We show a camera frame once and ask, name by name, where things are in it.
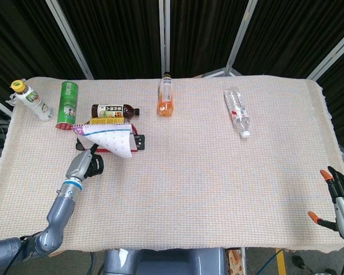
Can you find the left robot hand, black fingers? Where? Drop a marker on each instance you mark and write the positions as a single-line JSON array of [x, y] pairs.
[[80, 166]]

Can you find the spiral desk calendar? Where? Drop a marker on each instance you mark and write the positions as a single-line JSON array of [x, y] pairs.
[[114, 140]]

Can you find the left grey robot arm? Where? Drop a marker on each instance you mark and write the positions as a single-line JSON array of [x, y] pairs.
[[57, 212]]

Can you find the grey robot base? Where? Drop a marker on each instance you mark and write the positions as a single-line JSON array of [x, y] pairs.
[[166, 262]]

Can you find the green cylindrical snack can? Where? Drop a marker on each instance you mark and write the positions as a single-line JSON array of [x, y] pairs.
[[68, 106]]

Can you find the dark tea bottle, black cap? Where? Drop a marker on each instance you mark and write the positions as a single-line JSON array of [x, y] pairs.
[[111, 111]]

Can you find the small black device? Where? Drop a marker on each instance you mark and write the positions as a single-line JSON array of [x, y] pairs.
[[140, 142]]

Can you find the small black floor object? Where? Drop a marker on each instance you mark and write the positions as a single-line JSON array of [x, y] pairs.
[[299, 262]]

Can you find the white tea bottle, yellow cap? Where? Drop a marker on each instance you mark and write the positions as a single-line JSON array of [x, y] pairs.
[[34, 100]]

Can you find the orange drink bottle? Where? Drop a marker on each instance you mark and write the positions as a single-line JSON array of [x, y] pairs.
[[165, 97]]

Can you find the woven beige tablecloth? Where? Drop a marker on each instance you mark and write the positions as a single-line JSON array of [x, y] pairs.
[[189, 183]]

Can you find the orange patterned box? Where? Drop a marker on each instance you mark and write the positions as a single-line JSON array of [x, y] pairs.
[[235, 262]]

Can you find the black folding screen, metal frames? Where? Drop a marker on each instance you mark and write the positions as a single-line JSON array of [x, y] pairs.
[[117, 34]]

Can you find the clear water bottle, white cap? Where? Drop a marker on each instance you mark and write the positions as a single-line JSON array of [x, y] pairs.
[[237, 110]]

